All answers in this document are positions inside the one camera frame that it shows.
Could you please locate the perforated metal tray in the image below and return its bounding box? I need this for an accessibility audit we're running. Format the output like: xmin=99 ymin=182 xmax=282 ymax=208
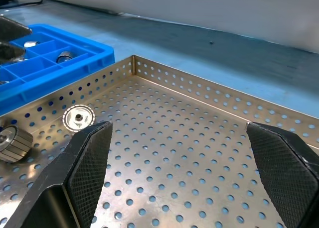
xmin=0 ymin=55 xmax=319 ymax=228

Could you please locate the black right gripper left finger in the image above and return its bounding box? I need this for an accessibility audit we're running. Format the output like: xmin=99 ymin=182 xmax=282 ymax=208
xmin=4 ymin=120 xmax=114 ymax=228

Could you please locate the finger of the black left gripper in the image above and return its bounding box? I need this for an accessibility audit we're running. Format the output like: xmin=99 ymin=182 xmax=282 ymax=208
xmin=0 ymin=42 xmax=27 ymax=63
xmin=0 ymin=15 xmax=33 ymax=42

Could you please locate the thin black cable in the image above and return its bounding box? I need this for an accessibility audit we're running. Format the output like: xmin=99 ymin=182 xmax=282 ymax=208
xmin=0 ymin=0 xmax=43 ymax=9

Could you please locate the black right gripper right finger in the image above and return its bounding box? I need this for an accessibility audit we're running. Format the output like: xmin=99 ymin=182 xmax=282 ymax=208
xmin=245 ymin=121 xmax=319 ymax=228

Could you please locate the blue plastic compartment bin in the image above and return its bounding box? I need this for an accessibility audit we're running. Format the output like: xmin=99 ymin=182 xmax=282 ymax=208
xmin=0 ymin=23 xmax=115 ymax=117

